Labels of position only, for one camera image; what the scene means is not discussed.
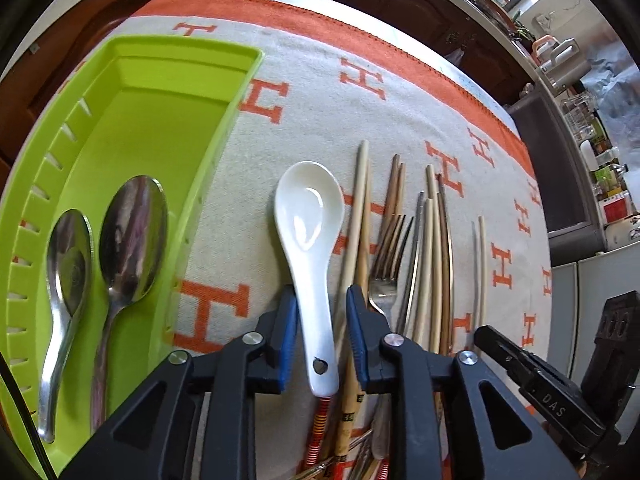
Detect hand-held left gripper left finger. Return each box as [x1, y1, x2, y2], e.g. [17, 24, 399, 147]
[60, 285, 300, 480]

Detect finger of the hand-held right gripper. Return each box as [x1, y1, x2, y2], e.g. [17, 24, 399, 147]
[473, 325, 623, 453]
[580, 296, 640, 413]

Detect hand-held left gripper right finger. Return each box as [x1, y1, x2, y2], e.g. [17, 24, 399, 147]
[346, 284, 581, 480]

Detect metal fork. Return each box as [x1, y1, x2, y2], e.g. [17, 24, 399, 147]
[368, 214, 416, 321]

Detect light wooden chopstick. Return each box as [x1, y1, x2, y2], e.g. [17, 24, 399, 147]
[425, 164, 443, 356]
[410, 198, 435, 348]

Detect bamboo chopstick printed handle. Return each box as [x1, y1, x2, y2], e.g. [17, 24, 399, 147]
[334, 162, 373, 466]

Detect dark brown chopstick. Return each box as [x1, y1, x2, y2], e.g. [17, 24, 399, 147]
[436, 173, 455, 361]

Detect white ceramic spoon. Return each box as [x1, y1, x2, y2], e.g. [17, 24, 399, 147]
[274, 161, 346, 397]

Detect large metal spoon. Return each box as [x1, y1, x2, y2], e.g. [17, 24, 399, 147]
[90, 175, 169, 433]

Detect small metal spoon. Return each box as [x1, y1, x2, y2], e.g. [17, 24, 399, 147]
[37, 208, 94, 443]

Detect green plastic utensil tray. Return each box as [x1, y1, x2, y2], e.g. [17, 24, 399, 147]
[0, 35, 266, 480]

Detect white cabinet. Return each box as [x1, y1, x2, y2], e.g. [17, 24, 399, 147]
[547, 247, 640, 386]

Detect cluster of kitchen jars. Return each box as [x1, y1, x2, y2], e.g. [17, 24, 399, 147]
[562, 92, 640, 241]

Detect grey metal appliance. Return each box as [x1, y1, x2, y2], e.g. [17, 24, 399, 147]
[505, 91, 608, 253]

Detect orange and beige printed blanket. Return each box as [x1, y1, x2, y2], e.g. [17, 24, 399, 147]
[120, 0, 553, 480]

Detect black cable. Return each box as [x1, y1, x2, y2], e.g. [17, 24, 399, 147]
[0, 350, 58, 480]

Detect white appliance with handle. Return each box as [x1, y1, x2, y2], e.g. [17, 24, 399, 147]
[537, 37, 583, 91]

